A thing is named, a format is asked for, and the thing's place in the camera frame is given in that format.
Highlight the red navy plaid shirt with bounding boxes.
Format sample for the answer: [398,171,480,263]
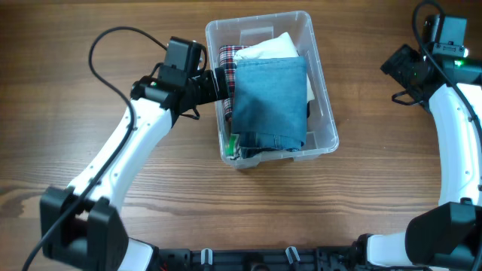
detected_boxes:
[219,45,247,123]

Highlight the blue jeans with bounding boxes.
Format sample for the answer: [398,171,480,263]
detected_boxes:
[231,56,308,159]

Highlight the clear plastic storage bin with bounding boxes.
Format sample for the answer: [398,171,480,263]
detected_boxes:
[205,11,340,169]

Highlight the white printed t-shirt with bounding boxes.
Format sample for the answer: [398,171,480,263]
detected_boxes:
[225,132,297,160]

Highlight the cream cloth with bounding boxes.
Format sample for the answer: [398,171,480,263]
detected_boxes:
[233,32,315,105]

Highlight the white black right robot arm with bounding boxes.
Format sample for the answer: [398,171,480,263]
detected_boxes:
[346,44,481,270]

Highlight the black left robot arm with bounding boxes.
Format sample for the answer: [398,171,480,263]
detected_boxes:
[37,37,227,270]

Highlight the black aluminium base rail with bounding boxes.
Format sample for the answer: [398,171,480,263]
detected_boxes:
[148,246,377,271]

